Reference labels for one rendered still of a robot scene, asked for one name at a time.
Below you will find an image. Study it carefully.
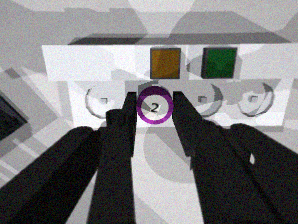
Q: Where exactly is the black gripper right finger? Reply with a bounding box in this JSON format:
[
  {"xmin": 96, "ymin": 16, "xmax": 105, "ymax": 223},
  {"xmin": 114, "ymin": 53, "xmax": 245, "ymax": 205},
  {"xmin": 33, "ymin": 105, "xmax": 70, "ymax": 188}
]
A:
[{"xmin": 172, "ymin": 91, "xmax": 298, "ymax": 224}]

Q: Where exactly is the white tray with round nests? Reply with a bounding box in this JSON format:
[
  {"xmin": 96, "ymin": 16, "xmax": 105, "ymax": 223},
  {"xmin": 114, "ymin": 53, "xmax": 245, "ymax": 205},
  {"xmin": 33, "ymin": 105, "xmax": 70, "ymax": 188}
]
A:
[{"xmin": 42, "ymin": 43, "xmax": 298, "ymax": 128}]

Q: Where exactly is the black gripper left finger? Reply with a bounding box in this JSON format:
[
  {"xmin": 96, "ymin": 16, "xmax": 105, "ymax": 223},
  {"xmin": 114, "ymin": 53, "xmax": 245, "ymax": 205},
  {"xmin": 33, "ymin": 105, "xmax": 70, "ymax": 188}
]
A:
[{"xmin": 0, "ymin": 92, "xmax": 137, "ymax": 224}]

